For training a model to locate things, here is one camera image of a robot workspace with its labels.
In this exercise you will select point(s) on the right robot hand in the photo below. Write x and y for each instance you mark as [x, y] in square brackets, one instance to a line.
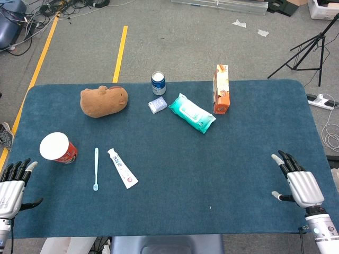
[304, 185]

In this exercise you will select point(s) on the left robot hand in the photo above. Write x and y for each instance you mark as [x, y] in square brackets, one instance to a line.
[12, 190]

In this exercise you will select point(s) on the light blue toothbrush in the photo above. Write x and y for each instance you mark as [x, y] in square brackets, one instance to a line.
[96, 164]

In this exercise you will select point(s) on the white toothpaste tube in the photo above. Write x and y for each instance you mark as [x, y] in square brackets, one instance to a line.
[123, 170]

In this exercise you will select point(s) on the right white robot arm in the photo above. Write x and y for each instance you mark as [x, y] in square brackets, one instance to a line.
[320, 230]

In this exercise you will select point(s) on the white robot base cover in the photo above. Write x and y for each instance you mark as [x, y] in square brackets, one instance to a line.
[66, 246]

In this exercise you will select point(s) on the grey sneaker shoe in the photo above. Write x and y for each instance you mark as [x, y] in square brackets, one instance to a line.
[5, 135]

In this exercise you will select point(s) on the red paper noodle cup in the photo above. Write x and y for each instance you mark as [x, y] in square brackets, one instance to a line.
[54, 146]

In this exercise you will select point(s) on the white power strip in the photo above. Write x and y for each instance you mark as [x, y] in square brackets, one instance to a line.
[320, 100]

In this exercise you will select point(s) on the orange cardboard snack box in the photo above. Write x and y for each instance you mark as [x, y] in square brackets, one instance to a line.
[222, 92]

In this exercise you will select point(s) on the brown capybara plush toy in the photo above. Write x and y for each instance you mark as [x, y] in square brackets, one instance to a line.
[103, 101]

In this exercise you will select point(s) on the green wet wipes pack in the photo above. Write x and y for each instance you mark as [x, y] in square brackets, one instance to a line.
[192, 113]

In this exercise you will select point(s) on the blue table cloth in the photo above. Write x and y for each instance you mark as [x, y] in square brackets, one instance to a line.
[169, 172]

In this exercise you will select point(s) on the black tripod stand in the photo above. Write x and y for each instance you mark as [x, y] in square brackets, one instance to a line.
[322, 37]

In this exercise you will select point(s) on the blue grey chair seat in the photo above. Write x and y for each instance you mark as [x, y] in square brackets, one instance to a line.
[167, 244]

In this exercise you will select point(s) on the white crumpled paper scrap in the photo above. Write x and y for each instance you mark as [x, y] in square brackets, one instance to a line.
[263, 32]
[239, 23]

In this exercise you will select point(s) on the dark blue machine body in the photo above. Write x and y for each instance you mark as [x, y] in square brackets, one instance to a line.
[8, 29]

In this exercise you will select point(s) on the small purple tissue pack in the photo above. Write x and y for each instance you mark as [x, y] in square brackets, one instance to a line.
[158, 105]

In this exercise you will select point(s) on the short yellow floor tape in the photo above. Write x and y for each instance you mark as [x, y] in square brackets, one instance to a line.
[120, 53]

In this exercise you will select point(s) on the white plastic crate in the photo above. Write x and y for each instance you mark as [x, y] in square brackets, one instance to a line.
[321, 10]

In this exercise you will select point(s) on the blue and white drink can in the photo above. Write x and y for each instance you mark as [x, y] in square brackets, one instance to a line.
[158, 84]

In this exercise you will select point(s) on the flat brown cardboard piece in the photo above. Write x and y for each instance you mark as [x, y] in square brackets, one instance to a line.
[298, 2]

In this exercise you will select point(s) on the aluminium profile rails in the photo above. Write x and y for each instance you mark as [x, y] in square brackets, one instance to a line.
[238, 6]

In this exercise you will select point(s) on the black metal bracket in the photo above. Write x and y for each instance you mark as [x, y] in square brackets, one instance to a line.
[282, 8]

